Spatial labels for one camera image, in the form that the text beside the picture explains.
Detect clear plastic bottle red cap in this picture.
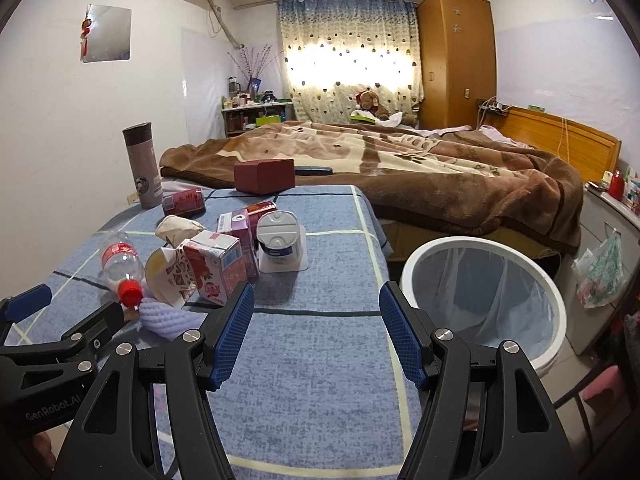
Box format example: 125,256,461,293
99,232,144,310

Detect lavender foam net sleeve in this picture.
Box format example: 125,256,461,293
138,298,207,340

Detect red strawberry milk carton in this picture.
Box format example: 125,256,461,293
179,231,247,306

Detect purple milk carton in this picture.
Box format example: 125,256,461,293
217,208,259,282

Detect white yogurt tub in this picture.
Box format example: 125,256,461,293
256,209,308,274

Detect red soda can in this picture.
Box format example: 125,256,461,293
246,200,278,222
162,188,206,217

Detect white paper tissue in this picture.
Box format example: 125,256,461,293
155,214,205,247

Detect white trash bin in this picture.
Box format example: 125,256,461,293
400,236,567,377

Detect left hand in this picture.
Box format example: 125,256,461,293
32,432,56,470

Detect pink stool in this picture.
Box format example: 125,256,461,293
580,365,625,416

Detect blue checked table cloth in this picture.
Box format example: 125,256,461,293
8,184,426,480

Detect grey thermos flask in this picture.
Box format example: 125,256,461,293
122,122,163,209

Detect grey bedside cabinet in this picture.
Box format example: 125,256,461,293
555,182,639,356

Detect hanging plastic bag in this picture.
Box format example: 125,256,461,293
572,230,625,310

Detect brown patterned blanket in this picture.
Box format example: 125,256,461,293
160,122,584,254

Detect dark red gift box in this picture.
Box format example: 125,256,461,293
233,158,295,195

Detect red cup on cabinet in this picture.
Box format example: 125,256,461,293
608,170,625,202

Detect dark phone on bed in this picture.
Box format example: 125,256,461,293
294,166,333,177

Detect cluttered white shelf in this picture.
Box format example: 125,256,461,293
221,77,295,138

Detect wooden headboard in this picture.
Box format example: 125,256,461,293
486,106,622,182

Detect purple flower branches vase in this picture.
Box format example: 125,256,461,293
228,44,281,90

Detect brown teddy bear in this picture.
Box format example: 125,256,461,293
356,90,390,120

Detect wooden wardrobe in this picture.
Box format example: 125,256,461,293
416,0,497,130

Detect heart patterned curtain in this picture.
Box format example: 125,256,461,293
278,0,424,124

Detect silver wall poster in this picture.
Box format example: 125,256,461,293
80,4,131,63

